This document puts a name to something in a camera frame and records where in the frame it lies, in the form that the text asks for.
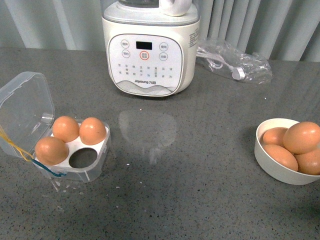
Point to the brown egg bowl right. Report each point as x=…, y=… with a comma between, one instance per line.
x=309, y=163

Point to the brown egg box back-right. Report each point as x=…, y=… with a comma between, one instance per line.
x=92, y=131

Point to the brown egg bowl back-left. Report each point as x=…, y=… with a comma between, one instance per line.
x=274, y=136

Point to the yellow blue rubber band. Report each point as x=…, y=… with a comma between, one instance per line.
x=26, y=155

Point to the brown egg box back-left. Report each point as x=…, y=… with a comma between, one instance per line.
x=66, y=129

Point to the grey pleated curtain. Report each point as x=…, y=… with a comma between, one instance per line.
x=287, y=30

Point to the white round bowl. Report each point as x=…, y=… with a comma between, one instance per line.
x=272, y=167

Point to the clear plastic bag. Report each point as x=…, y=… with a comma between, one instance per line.
x=225, y=60

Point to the brown egg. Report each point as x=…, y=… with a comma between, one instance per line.
x=302, y=137

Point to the clear plastic egg box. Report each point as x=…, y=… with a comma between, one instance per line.
x=27, y=114

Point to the brown egg bowl front-left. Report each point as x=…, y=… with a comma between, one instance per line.
x=282, y=156

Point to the white soy milk blender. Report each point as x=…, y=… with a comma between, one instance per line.
x=151, y=45

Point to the brown egg box front-left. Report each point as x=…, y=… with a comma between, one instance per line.
x=51, y=150

